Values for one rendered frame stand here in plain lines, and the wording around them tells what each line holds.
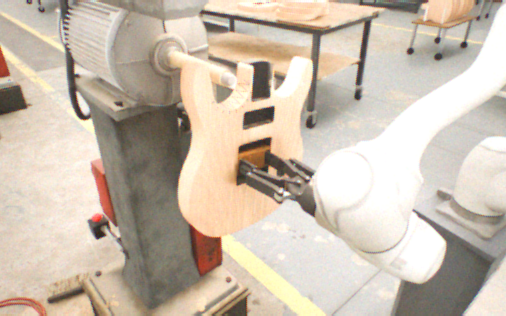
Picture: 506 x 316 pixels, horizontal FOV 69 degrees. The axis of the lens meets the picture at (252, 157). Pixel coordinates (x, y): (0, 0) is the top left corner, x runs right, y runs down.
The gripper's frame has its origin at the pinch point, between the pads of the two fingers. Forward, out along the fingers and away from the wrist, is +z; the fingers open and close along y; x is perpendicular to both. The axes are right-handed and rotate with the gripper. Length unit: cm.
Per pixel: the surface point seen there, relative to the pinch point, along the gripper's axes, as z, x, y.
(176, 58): 18.1, 19.9, -8.9
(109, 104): 36.9, 5.2, -17.1
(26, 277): 122, -109, -34
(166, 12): -4.5, 31.8, -24.2
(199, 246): 38, -56, 13
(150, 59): 23.5, 18.8, -12.2
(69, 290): 94, -102, -22
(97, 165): 67, -27, -12
